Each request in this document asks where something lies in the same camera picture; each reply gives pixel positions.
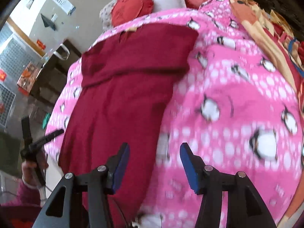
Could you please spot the person's left forearm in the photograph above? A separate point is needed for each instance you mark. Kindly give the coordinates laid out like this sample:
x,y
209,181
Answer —
x,y
21,192

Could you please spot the cartoon printed blanket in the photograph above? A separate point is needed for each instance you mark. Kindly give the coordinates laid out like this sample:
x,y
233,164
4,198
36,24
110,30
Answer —
x,y
256,23

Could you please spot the green object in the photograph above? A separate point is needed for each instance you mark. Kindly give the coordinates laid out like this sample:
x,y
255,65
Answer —
x,y
46,120

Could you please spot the person's left hand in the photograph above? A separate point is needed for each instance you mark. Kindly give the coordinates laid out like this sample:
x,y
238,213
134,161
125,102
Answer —
x,y
28,171

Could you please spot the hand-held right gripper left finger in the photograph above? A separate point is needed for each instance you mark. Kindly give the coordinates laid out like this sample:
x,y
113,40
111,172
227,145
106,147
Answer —
x,y
121,168

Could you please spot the pink penguin blanket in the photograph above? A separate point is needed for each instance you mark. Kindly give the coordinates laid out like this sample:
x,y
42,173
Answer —
x,y
237,87

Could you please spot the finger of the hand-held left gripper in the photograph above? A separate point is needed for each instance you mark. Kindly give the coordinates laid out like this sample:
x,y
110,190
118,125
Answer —
x,y
48,137
26,130

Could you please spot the dark cabinet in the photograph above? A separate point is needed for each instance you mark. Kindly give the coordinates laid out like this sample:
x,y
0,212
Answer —
x,y
52,76

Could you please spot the orange printed box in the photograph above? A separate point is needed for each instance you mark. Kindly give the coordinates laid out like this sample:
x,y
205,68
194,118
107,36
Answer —
x,y
27,76

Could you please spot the dark red garment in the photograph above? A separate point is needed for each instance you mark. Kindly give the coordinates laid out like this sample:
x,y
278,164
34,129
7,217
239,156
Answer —
x,y
123,99

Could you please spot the metal window grille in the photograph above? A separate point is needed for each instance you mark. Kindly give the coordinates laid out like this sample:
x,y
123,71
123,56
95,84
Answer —
x,y
14,49

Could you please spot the dark wall hanger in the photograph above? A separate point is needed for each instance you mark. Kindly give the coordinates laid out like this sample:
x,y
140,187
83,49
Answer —
x,y
48,22

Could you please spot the white wall sheet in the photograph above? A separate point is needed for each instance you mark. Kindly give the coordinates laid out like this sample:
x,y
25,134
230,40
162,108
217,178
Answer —
x,y
62,1

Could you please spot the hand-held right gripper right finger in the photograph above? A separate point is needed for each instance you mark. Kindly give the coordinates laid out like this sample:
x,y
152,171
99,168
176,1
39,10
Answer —
x,y
188,166

